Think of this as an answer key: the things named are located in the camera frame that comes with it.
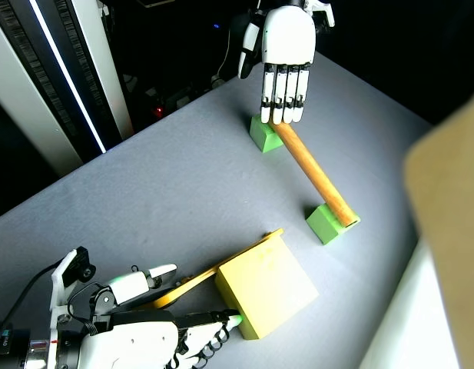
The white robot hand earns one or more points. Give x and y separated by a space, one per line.
136 346
288 34

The round wooden rod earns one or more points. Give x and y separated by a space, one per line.
311 169

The green wooden support block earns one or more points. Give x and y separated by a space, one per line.
323 225
263 134

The large yellow block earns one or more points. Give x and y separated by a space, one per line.
267 288

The grey table cloth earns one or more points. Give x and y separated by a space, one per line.
163 192

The white column with light strip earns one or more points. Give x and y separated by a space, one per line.
102 69

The tan cardboard panel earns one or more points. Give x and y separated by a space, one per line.
451 211

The white backdrop sheet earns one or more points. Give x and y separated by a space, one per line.
409 319

